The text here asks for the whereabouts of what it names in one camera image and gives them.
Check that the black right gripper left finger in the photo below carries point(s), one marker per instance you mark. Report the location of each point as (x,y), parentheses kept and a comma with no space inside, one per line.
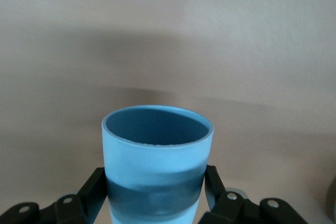
(89,192)

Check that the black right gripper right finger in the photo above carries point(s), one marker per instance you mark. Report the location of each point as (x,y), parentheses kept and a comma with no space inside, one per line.
(228,208)

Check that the blue plastic cup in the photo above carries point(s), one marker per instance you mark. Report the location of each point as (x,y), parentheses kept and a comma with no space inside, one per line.
(147,158)

